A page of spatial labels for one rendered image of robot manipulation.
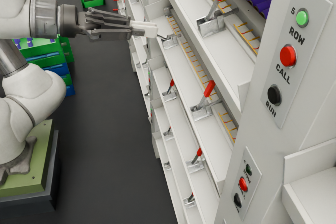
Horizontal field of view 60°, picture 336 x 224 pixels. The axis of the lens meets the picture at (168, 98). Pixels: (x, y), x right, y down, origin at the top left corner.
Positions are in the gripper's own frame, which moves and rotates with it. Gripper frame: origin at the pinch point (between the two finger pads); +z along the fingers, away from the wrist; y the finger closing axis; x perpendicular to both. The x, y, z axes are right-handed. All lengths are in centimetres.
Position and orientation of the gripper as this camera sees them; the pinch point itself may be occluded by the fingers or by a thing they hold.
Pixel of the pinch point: (143, 29)
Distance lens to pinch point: 77.1
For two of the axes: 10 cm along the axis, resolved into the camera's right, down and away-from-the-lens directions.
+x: 2.4, -7.4, -6.3
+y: 2.4, 6.7, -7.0
